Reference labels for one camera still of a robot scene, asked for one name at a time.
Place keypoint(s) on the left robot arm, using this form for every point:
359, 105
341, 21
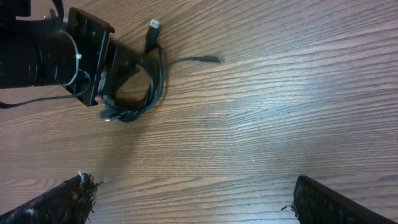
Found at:
73, 50

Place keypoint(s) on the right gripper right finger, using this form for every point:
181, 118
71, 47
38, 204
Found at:
315, 203

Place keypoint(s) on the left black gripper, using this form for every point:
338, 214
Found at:
104, 59

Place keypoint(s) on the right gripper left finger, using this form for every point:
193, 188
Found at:
70, 202

